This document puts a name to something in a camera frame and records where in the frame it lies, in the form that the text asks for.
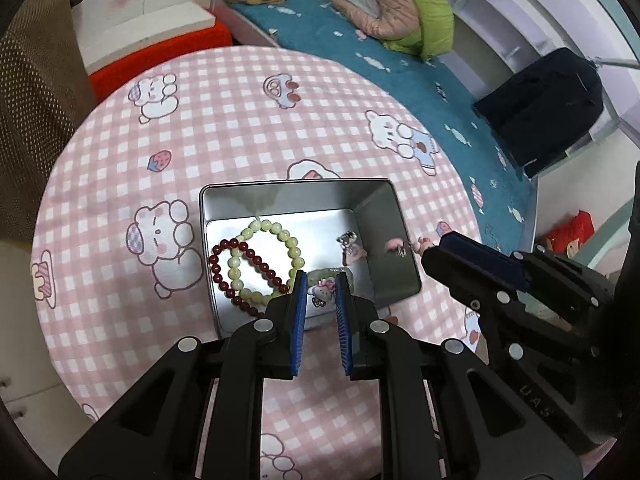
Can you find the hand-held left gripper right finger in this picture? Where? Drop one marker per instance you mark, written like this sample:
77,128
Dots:
342,325

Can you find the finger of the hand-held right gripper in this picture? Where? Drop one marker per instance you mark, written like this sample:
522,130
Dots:
480,256
460,275

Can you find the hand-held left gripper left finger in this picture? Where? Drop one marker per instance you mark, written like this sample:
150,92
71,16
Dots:
298,325

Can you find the grey metal tin box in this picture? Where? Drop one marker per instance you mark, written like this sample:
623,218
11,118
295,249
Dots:
300,200

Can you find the red bag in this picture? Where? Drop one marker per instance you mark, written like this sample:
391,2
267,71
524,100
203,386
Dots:
570,237

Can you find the black hanging coat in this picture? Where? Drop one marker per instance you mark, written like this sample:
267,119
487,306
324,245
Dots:
540,105

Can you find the blue candy print mattress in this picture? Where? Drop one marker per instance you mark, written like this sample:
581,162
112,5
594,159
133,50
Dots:
400,75

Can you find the pink checked bear tablecloth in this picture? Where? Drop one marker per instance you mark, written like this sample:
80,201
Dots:
225,125

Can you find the green quilt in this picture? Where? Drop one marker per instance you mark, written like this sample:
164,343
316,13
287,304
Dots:
430,10

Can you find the pink quilt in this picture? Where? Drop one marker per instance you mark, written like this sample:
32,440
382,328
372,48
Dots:
385,15

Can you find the red ottoman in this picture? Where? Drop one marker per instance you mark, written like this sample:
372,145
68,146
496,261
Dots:
120,70

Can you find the white board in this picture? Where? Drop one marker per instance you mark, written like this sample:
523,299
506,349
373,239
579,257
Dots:
150,25

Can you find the light green bunk bed frame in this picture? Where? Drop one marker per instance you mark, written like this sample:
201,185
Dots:
525,10

